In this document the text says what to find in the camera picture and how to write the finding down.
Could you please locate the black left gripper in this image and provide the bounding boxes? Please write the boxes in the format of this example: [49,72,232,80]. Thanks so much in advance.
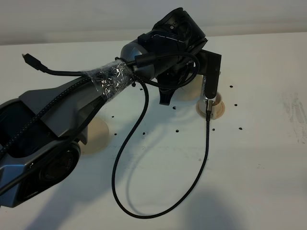
[157,50,221,105]

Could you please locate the beige teapot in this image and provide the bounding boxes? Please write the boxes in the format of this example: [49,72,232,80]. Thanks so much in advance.
[174,75,203,102]

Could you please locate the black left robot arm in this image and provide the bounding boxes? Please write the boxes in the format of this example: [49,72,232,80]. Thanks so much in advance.
[0,8,221,207]

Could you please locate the beige teapot saucer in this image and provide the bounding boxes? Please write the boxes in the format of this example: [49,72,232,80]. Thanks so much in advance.
[79,117,109,155]

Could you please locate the beige front teacup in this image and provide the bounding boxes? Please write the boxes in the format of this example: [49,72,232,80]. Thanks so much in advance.
[212,93,223,116]

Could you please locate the beige front saucer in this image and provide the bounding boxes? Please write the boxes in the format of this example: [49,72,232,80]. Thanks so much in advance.
[196,100,225,120]

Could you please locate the black braided camera cable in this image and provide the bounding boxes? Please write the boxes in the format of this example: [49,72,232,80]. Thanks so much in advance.
[110,75,213,219]

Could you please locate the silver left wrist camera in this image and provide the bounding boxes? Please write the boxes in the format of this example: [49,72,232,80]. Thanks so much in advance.
[200,75,217,113]

